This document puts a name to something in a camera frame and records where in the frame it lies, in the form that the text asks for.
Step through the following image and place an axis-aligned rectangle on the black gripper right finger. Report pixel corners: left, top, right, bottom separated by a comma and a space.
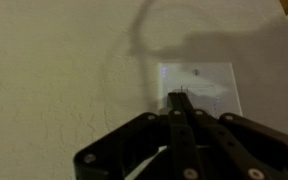
181, 93, 288, 180

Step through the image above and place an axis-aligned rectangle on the white light switch plate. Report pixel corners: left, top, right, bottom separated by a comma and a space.
157, 62, 243, 118

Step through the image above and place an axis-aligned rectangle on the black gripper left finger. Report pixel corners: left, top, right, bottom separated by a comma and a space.
73, 93, 198, 180

